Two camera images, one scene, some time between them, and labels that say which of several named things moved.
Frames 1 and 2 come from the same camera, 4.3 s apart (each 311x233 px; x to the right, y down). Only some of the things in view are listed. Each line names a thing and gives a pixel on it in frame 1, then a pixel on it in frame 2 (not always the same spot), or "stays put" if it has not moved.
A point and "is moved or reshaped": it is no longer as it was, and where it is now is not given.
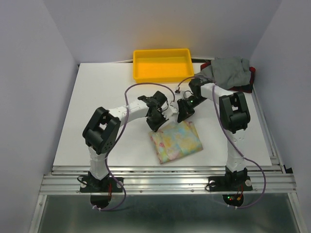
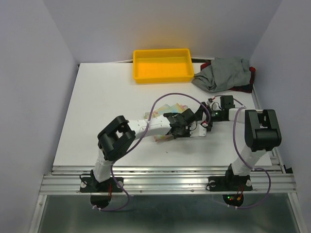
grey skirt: x=228 y=72 stays put
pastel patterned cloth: x=175 y=141 is moved or reshaped
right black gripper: x=184 y=111 to x=206 y=107
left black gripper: x=155 y=127 to x=187 y=135
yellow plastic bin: x=162 y=65 stays put
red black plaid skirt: x=244 y=88 stays put
